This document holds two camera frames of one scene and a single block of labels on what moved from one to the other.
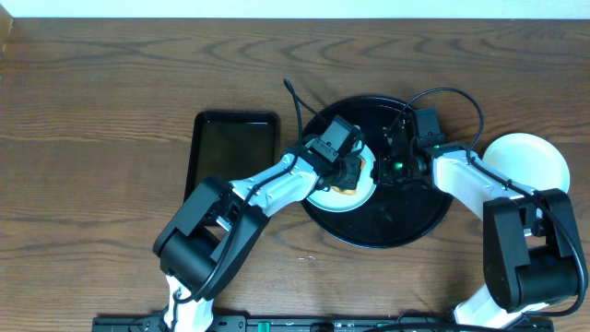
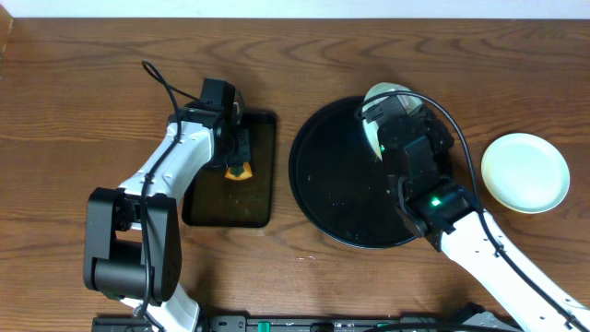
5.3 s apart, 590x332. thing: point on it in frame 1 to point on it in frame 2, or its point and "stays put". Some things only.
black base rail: [155, 323] stays put
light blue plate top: [332, 201] to [411, 101]
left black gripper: [349, 171] to [238, 150]
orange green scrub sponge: [348, 192] to [239, 172]
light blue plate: [528, 160] stays put
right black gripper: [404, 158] stays put
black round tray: [395, 216] stays put
